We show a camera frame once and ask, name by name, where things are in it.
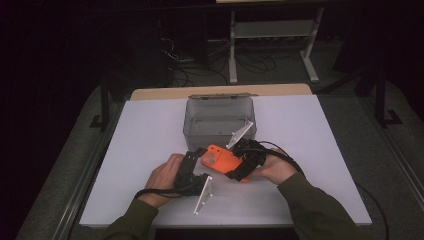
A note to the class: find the white metal desk frame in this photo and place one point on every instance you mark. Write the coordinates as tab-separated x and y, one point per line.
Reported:
273	29

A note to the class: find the person's right hand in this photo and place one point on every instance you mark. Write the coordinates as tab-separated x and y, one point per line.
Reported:
278	170

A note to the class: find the person's left hand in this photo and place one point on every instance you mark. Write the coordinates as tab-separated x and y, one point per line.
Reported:
163	180

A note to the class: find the orange phone case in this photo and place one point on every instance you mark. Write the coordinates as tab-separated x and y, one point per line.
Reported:
221	161

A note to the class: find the transparent grey plastic box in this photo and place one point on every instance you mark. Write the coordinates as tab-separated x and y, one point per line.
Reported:
210	126

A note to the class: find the black metal stand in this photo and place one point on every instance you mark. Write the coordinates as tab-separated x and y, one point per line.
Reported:
381	100
105	106

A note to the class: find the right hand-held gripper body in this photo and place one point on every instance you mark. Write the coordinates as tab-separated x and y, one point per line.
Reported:
255	155

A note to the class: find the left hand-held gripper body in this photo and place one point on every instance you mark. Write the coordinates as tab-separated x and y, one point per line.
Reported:
195	186

